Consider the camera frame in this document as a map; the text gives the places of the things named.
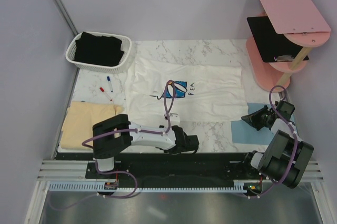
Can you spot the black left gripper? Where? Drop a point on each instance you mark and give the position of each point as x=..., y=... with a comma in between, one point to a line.
x=160, y=148

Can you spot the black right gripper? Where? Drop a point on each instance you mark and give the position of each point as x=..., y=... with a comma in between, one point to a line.
x=252, y=118

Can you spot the white daisy print t shirt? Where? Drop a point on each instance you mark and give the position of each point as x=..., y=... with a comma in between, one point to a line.
x=200, y=93

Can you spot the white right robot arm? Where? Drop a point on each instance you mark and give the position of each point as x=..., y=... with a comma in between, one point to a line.
x=287, y=156

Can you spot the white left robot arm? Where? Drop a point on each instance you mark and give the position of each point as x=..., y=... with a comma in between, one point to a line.
x=114, y=135

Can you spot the black clipboard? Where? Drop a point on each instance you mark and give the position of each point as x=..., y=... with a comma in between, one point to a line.
x=272, y=47

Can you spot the red capped white marker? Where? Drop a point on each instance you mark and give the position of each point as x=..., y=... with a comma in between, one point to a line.
x=106, y=94

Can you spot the blue capped white marker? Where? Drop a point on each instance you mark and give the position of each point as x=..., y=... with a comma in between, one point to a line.
x=110, y=84

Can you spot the folded cream t shirt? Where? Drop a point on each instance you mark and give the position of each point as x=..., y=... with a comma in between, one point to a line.
x=80, y=118

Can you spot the white plastic laundry basket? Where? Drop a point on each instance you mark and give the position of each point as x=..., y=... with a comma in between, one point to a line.
x=127, y=47

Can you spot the black t shirt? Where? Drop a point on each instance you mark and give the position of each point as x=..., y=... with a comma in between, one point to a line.
x=98, y=50

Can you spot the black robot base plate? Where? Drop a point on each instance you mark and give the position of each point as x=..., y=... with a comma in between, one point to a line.
x=199, y=169

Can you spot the white slotted cable duct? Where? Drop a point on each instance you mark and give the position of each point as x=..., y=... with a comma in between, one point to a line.
x=95, y=186

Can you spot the aluminium frame rail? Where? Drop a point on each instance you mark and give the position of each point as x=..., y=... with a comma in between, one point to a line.
x=59, y=170

